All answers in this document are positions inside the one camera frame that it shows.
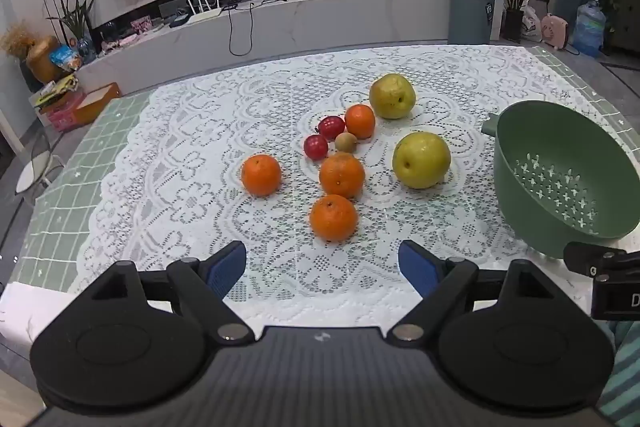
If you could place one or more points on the grey trash bin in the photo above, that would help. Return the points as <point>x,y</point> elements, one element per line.
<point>470,14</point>

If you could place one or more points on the white plastic bag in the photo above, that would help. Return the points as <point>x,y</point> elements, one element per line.
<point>530,26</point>

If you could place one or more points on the round glass side table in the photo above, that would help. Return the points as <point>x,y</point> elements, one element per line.
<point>37,162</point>

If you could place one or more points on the green grid table mat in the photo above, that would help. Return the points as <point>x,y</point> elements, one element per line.
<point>60,197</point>

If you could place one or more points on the white television console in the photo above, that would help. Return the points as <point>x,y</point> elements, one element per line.
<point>300,24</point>

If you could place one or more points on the colourful paper packets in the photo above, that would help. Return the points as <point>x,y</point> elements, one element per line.
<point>55,89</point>

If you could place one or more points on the green plastic colander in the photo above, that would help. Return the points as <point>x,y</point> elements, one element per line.
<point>540,137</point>

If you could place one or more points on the brown vase with dry plants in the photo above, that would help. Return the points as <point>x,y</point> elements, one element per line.
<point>37,57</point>

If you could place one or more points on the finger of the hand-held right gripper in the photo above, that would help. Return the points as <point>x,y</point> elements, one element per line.
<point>582,257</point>

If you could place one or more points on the pink heater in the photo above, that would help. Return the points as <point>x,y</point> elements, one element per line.
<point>555,32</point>

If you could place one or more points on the dark cabinet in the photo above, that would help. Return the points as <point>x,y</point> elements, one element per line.
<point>627,7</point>

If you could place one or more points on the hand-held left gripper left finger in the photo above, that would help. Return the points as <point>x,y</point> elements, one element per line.
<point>227,264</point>

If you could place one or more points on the brown kiwi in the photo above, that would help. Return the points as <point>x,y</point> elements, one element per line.
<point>346,142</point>

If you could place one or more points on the orange cardboard box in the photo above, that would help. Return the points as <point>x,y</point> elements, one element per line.
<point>87,104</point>

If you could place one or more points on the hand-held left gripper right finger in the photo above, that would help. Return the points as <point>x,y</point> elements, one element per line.
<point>417,267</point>

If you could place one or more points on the white router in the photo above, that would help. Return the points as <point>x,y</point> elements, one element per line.
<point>202,9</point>

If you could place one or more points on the teal striped shirt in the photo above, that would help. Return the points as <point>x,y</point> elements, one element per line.
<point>620,372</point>

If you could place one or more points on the white lace tablecloth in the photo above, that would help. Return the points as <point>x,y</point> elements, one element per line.
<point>200,167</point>

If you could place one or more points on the blue water bottle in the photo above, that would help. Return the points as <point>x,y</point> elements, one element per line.
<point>590,29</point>

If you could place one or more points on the orange mandarin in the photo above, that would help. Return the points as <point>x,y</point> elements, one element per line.
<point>261,175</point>
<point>360,121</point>
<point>342,175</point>
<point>333,218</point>

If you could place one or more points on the small potted green plant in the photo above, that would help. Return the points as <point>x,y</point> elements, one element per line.
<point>75,19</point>

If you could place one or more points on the yellow-green pear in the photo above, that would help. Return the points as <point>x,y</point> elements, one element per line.
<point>421,159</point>
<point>392,96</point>

